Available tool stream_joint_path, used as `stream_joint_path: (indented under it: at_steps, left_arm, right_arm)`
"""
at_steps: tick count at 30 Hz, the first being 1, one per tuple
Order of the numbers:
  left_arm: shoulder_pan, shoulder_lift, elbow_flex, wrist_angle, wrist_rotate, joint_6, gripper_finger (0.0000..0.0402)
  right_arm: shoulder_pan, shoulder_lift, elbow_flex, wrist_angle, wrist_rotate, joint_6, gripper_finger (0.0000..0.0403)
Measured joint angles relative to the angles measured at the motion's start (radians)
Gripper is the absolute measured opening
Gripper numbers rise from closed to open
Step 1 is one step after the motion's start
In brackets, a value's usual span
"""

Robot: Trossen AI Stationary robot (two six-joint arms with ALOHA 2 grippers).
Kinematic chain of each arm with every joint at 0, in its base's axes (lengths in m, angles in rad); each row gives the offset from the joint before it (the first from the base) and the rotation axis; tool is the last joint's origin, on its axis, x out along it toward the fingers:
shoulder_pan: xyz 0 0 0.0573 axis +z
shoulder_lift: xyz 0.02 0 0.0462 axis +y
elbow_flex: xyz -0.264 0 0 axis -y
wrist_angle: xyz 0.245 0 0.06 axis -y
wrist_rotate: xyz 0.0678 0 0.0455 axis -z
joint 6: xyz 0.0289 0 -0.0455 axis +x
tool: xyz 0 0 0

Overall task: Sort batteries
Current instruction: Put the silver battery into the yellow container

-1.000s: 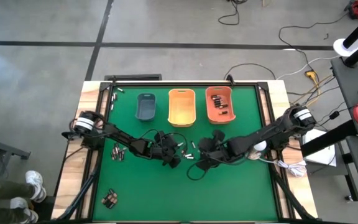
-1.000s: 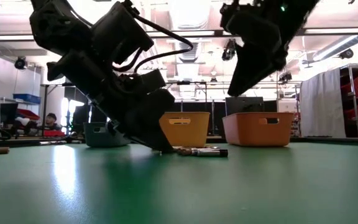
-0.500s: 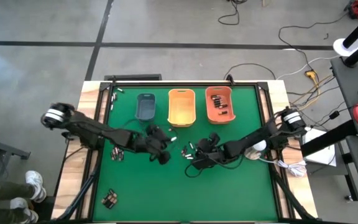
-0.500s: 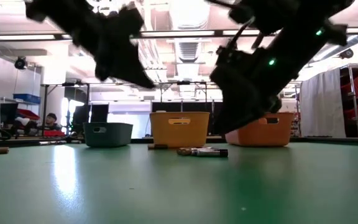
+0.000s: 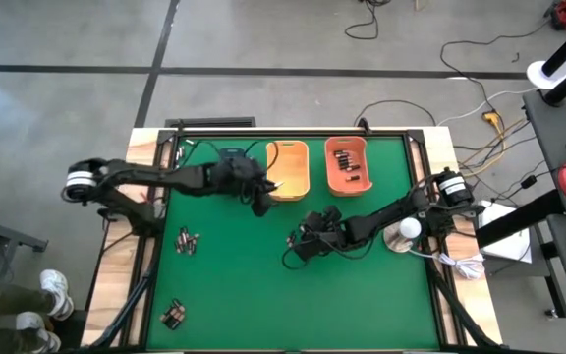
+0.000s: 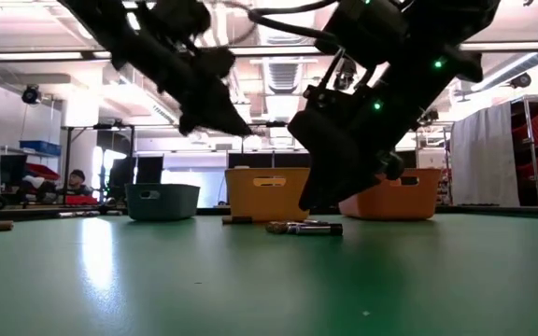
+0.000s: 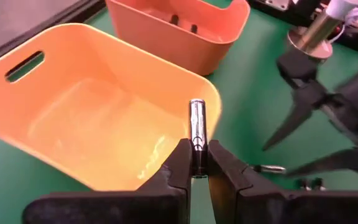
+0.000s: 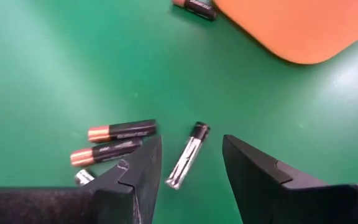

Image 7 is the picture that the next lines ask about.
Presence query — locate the white bulb brass lamp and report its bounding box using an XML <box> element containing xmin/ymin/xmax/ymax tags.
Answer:
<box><xmin>287</xmin><ymin>0</ymin><xmax>358</xmax><ymax>60</ymax></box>

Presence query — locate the yellow plastic bin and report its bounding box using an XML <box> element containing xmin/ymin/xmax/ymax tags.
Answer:
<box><xmin>0</xmin><ymin>23</ymin><xmax>223</xmax><ymax>192</ymax></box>

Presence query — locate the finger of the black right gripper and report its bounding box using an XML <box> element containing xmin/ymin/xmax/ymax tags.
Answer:
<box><xmin>286</xmin><ymin>147</ymin><xmax>358</xmax><ymax>180</ymax></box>
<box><xmin>261</xmin><ymin>82</ymin><xmax>328</xmax><ymax>152</ymax></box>

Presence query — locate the white bundled lamp cable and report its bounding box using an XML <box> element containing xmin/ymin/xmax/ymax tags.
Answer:
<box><xmin>331</xmin><ymin>6</ymin><xmax>358</xmax><ymax>44</ymax></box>

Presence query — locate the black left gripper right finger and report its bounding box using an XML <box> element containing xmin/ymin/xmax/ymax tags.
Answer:
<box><xmin>208</xmin><ymin>139</ymin><xmax>358</xmax><ymax>224</ymax></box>

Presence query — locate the orange plastic bin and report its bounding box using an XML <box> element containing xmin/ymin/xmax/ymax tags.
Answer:
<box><xmin>106</xmin><ymin>0</ymin><xmax>251</xmax><ymax>77</ymax></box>

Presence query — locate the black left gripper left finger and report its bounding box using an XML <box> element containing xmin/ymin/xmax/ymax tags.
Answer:
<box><xmin>23</xmin><ymin>139</ymin><xmax>194</xmax><ymax>224</ymax></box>

